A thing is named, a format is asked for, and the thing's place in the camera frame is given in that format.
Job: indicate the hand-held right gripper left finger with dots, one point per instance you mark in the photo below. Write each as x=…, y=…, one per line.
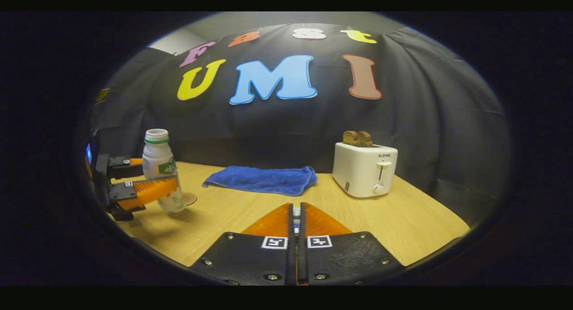
x=291, y=260

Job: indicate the blue towel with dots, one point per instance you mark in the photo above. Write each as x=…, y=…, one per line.
x=264, y=179

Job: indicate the white plastic water bottle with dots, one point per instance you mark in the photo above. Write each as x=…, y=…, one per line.
x=156, y=162

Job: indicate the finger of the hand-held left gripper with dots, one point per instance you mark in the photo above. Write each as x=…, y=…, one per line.
x=147, y=192
x=123, y=167

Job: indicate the white blue teacup lid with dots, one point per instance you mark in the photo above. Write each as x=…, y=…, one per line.
x=296, y=211

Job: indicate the black backdrop cloth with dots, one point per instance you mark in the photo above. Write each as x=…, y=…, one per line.
x=425, y=113

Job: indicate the round wooden coaster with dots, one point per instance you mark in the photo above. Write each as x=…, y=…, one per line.
x=191, y=199

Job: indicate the white toaster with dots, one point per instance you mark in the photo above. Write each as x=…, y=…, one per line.
x=360, y=171

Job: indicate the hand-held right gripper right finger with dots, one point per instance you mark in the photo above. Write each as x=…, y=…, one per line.
x=303, y=260

